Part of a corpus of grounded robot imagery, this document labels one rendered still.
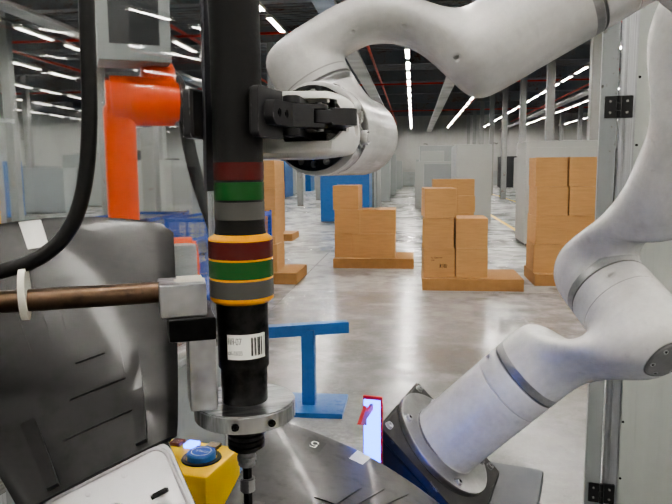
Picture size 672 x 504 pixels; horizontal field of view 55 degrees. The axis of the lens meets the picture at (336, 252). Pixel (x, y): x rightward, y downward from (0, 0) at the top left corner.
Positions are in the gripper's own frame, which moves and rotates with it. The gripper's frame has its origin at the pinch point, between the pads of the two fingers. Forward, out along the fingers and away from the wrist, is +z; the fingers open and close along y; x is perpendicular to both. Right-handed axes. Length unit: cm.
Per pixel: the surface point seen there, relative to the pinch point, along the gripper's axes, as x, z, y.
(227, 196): -5.4, 1.9, -0.3
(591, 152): 28, -1230, -94
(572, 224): -71, -814, -51
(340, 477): -33.2, -17.0, -1.8
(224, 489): -47, -36, 21
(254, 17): 5.9, 0.6, -1.9
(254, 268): -10.0, 1.6, -2.0
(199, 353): -15.6, 3.1, 1.4
